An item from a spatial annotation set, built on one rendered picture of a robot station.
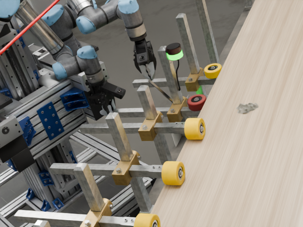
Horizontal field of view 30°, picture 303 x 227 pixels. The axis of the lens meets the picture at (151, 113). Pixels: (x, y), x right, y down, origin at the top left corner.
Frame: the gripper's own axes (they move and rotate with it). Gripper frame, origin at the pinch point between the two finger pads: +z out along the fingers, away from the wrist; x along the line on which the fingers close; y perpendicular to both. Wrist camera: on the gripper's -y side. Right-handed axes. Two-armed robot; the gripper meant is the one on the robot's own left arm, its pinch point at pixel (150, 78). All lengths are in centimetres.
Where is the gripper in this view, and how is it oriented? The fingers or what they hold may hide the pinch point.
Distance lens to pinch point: 237.2
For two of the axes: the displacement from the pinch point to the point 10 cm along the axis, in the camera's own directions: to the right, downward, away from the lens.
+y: 0.2, -5.4, 8.4
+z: 2.7, 8.1, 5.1
